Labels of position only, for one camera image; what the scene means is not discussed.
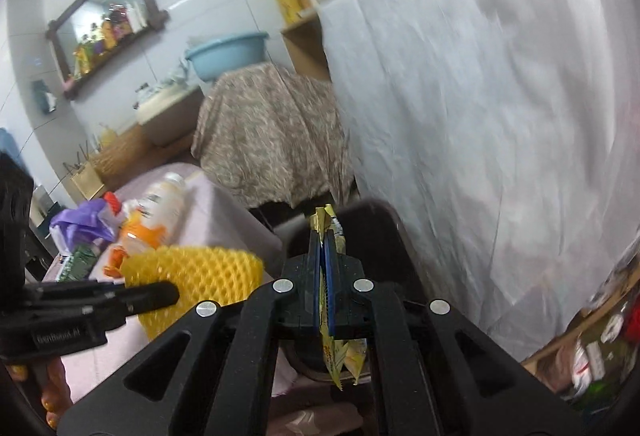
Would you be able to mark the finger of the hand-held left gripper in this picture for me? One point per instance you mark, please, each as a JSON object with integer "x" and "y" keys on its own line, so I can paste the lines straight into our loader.
{"x": 140, "y": 296}

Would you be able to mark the purple plastic bag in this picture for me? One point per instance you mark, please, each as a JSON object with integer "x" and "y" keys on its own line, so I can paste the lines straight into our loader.
{"x": 80, "y": 221}

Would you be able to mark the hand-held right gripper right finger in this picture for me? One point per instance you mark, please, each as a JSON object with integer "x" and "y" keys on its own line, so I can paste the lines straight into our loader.
{"x": 331, "y": 296}

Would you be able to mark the light wooden cabinet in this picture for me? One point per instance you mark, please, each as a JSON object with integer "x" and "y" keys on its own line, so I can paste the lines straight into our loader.
{"x": 305, "y": 46}

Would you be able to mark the floral cloth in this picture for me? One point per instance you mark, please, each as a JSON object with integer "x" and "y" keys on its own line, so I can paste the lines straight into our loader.
{"x": 270, "y": 131}

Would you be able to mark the white bottle with orange label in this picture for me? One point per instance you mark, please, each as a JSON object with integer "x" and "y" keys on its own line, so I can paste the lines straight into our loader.
{"x": 165, "y": 201}

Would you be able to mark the yellow foam fruit net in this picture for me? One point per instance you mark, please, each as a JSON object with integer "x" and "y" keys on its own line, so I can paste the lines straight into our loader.
{"x": 200, "y": 271}

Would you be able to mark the yellow soap bottle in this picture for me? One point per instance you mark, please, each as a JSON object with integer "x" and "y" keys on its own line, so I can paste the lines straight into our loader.
{"x": 109, "y": 136}

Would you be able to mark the dark wooden counter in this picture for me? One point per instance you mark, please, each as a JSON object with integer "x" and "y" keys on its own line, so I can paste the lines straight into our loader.
{"x": 167, "y": 162}

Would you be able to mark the white cloth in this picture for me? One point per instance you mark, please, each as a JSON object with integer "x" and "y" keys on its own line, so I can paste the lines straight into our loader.
{"x": 475, "y": 116}

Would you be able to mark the beige chopstick holder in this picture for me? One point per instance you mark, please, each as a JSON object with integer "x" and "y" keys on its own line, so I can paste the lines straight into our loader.
{"x": 85, "y": 181}

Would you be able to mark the black trash bin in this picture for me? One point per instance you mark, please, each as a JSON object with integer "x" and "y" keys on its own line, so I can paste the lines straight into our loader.
{"x": 380, "y": 236}

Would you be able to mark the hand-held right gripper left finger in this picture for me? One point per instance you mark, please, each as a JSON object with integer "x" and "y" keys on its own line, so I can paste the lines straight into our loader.
{"x": 316, "y": 301}

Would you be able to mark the teal wall holder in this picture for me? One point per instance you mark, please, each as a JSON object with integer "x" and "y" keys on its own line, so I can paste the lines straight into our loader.
{"x": 42, "y": 96}

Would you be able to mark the blue plastic basin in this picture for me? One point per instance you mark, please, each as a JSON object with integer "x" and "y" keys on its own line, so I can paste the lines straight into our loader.
{"x": 225, "y": 59}

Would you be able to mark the green packet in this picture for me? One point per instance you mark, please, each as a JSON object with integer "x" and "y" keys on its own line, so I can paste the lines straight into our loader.
{"x": 80, "y": 261}

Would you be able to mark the wicker basket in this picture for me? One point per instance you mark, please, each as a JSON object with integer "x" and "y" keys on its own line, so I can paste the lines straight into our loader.
{"x": 120, "y": 156}

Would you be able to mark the cluttered wooden shelf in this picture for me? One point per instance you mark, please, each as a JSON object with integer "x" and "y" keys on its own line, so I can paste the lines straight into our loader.
{"x": 600, "y": 346}

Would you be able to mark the white and brown rice cooker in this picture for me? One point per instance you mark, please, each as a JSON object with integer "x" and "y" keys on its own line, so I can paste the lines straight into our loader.
{"x": 165, "y": 121}

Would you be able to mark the wooden framed mirror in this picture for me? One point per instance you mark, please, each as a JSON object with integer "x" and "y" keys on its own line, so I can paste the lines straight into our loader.
{"x": 100, "y": 16}

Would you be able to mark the person's left hand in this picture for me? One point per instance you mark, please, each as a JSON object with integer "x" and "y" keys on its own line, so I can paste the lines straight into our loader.
{"x": 52, "y": 386}

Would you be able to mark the yellow snack wrapper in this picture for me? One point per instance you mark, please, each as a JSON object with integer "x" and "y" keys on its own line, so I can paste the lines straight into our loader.
{"x": 345, "y": 356}

